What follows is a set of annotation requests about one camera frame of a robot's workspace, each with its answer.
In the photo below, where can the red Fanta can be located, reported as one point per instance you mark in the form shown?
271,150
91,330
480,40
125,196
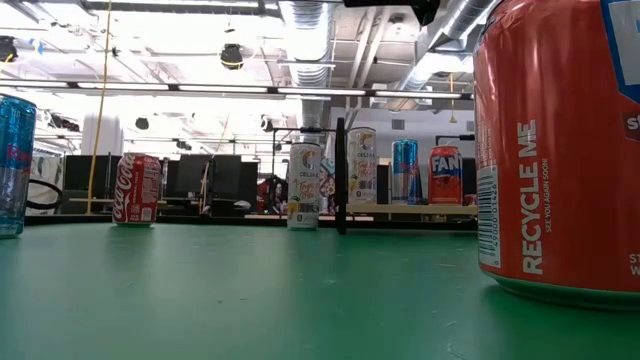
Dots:
555,150
445,175

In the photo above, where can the white Celsius can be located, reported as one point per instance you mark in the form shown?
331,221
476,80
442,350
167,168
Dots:
304,185
362,165

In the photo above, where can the red Coca-Cola can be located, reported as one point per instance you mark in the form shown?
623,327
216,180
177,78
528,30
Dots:
136,190

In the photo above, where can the blue silver Red Bull can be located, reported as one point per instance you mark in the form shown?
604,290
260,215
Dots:
405,172
15,165

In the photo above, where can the black ceiling dome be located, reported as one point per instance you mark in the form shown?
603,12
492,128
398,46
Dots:
231,57

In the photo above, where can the colourful patterned cloth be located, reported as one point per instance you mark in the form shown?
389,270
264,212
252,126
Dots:
327,185

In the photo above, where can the long ceiling light bar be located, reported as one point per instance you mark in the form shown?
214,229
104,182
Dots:
225,89

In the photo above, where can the black monitor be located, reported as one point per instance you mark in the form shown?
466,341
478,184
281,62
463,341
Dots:
225,180
80,175

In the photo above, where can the green table mat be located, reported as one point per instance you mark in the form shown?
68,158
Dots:
250,300

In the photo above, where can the white round pillar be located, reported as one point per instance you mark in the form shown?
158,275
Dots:
102,135

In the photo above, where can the silver ventilation duct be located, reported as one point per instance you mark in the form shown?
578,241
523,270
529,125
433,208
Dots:
440,45
307,50

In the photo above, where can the wooden shelf with black frame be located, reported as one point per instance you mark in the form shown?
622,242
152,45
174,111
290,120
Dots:
341,175

